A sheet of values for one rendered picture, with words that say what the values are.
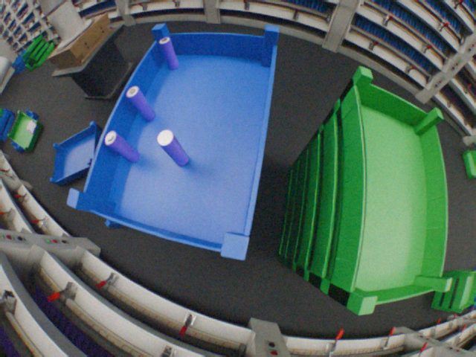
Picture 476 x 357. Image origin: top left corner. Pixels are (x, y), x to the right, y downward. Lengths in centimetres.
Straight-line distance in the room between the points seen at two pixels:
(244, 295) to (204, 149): 52
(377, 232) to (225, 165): 23
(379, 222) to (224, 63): 34
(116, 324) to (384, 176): 57
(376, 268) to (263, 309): 47
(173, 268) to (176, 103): 53
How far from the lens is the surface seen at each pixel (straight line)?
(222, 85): 31
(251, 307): 69
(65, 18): 97
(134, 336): 47
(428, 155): 42
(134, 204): 27
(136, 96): 26
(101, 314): 50
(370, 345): 85
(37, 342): 41
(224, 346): 62
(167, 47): 33
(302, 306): 72
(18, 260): 62
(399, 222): 33
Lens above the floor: 63
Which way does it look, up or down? 75 degrees down
